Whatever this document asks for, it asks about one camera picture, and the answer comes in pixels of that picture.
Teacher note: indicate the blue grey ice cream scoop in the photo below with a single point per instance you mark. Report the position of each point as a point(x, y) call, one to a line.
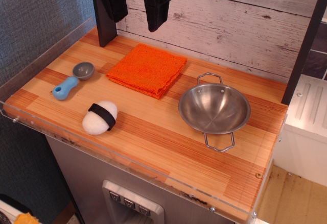
point(81, 72)

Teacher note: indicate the grey toy fridge dispenser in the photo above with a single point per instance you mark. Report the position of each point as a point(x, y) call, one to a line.
point(126, 206)

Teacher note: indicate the steel pot with handles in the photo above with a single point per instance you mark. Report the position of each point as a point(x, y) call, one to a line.
point(212, 107)

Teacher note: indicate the folded orange cloth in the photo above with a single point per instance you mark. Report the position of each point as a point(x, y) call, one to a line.
point(148, 70)

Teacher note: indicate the yellow black object at corner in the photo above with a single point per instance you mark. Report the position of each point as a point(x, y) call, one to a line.
point(25, 218)

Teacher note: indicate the dark left support post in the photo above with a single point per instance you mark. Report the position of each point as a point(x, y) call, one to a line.
point(106, 27)

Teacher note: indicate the clear acrylic table guard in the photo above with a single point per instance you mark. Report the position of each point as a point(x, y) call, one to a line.
point(150, 150)

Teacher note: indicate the white rice ball toy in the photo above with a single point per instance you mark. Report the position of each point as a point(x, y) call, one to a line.
point(100, 117)

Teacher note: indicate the dark right support post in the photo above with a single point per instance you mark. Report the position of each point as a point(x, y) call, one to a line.
point(304, 50)

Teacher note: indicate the dark support post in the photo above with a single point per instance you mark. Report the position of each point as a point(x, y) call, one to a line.
point(106, 27)
point(304, 50)

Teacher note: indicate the white appliance at right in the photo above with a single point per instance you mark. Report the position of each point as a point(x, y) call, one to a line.
point(301, 146)

